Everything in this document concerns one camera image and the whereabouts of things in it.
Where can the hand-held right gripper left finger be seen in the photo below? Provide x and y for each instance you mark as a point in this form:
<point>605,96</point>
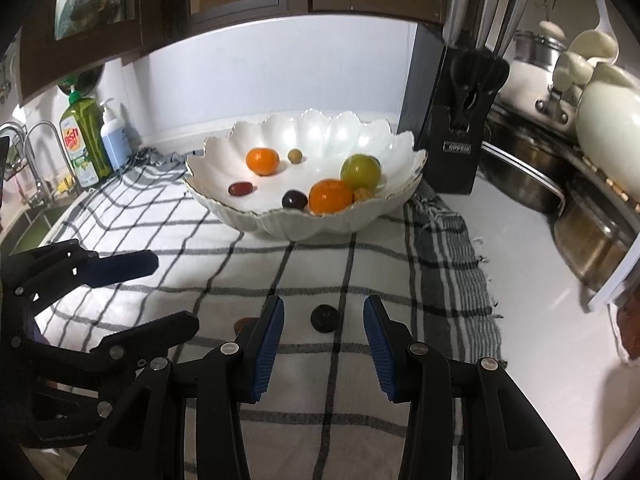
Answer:
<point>267,347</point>

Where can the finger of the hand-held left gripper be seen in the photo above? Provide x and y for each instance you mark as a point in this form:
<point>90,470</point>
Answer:
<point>120,267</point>
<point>150,332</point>

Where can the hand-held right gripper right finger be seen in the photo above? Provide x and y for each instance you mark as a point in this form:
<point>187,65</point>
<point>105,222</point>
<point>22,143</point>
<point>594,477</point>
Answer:
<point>382,352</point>

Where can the red grape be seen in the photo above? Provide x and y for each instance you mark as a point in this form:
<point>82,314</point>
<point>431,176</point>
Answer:
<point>240,189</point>
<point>243,324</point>

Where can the dark purple plum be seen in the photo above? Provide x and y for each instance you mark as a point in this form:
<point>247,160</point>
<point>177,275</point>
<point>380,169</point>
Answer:
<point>324,318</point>

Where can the small dark grape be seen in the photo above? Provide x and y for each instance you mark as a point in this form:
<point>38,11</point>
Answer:
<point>294,200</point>

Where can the yellow-brown plum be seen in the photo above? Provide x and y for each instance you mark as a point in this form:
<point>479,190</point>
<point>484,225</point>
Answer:
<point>363,194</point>

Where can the small orange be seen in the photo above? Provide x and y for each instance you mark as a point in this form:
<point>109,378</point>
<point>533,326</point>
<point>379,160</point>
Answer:
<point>262,161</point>
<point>330,196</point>

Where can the small yellow plum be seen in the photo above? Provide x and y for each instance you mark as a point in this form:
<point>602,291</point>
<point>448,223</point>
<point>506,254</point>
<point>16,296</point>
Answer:
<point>295,155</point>

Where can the white scalloped ceramic bowl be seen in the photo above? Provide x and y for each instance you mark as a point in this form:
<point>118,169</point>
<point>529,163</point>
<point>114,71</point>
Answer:
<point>300,130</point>

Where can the black and white checked cloth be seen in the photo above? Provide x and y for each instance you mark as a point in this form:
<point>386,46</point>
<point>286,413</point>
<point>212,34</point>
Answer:
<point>200,270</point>

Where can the steel sink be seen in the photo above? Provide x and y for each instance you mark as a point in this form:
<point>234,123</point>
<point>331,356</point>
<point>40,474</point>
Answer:
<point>35,225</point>

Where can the white and blue pump bottle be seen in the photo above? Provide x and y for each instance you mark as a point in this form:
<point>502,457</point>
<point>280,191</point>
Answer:
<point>115,140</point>

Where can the green dish soap bottle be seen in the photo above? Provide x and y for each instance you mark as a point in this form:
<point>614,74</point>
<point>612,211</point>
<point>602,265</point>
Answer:
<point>82,145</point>

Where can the chrome faucet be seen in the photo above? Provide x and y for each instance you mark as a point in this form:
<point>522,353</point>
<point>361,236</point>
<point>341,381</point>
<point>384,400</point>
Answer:
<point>42,160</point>

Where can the green plum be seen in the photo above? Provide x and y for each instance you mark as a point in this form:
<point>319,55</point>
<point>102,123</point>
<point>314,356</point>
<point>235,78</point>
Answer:
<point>360,170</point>

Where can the black knife block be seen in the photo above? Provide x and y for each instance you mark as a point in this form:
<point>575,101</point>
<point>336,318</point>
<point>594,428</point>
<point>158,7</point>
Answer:
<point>435,125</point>

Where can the wide steel pot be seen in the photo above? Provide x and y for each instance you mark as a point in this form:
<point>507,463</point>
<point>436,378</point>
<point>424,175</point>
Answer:
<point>525,160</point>

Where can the steel pot with rim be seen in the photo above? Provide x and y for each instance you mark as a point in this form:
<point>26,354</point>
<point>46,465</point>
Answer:
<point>595,232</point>

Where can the glass jar of chili sauce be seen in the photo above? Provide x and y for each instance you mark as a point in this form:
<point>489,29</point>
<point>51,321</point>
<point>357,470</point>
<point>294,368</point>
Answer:
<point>631,330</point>

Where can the lidded steel pot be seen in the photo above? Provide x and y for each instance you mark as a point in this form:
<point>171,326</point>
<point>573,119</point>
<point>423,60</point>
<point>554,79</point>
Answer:
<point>525,75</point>

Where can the white ceramic pot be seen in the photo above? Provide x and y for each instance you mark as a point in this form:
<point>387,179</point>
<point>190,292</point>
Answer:
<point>610,120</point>

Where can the white ceramic ladle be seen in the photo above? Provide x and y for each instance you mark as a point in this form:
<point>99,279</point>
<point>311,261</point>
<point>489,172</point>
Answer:
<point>570,70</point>
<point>595,42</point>

